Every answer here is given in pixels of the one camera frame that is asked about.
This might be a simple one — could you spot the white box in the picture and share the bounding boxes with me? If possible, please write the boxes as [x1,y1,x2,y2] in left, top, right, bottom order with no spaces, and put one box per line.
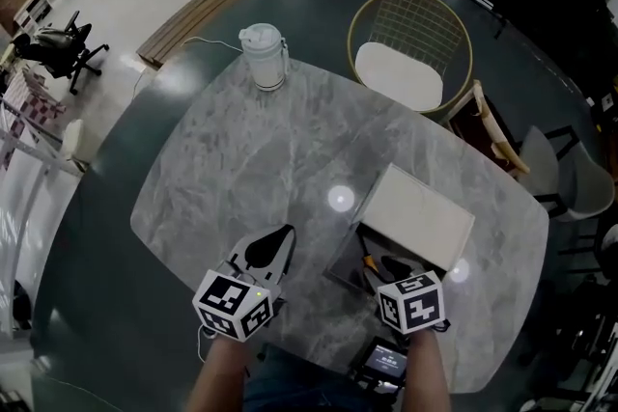
[326,162,477,300]

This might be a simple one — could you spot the red white checkered board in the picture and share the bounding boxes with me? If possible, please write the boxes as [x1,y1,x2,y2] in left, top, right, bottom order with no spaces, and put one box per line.
[0,69,68,170]

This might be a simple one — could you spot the cream chair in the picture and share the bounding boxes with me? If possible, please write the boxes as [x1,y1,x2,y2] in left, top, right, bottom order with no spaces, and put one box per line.
[60,118,98,174]

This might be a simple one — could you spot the wooden frame chair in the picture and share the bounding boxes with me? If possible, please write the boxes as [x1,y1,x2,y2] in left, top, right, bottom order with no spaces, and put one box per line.
[446,79,531,179]

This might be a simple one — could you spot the person's blue jeans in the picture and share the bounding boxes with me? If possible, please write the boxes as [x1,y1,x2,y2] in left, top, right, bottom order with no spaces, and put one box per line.
[240,344,402,412]

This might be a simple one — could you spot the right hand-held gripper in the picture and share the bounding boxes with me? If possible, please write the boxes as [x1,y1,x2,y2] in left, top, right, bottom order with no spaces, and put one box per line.
[362,257,446,335]

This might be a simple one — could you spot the wooden step platform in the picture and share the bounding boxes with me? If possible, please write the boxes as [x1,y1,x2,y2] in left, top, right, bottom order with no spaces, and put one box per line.
[136,0,291,69]

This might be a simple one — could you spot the black screen device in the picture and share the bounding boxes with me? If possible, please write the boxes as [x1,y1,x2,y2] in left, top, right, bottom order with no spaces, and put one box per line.
[348,336,410,397]

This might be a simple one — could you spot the pale shell chair black legs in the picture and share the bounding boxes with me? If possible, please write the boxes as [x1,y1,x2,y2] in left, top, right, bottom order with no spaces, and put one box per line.
[519,124,617,222]

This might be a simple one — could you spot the gold wire chair white cushion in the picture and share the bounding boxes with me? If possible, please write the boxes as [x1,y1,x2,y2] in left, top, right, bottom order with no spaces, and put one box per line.
[346,0,474,115]

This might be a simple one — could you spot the person's right forearm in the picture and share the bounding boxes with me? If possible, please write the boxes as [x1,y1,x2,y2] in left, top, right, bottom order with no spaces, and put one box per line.
[405,330,453,412]

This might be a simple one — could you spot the black office chair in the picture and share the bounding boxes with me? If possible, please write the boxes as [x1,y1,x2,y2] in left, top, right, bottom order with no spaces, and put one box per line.
[12,10,111,96]

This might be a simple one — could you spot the white floor cable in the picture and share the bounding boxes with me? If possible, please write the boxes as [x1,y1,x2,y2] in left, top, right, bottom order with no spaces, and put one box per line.
[130,36,243,101]

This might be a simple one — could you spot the grey bag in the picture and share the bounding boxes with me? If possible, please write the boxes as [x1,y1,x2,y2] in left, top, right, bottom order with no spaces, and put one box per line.
[28,26,73,50]

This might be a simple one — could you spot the white water jug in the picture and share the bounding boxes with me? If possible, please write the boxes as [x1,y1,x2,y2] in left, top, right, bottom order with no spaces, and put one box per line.
[238,22,291,93]

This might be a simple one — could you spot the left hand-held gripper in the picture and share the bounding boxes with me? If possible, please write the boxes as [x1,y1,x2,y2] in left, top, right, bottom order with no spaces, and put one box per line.
[191,225,296,343]

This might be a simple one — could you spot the person's left forearm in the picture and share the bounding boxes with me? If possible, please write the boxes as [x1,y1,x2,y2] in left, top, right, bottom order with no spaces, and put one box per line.
[185,335,252,412]

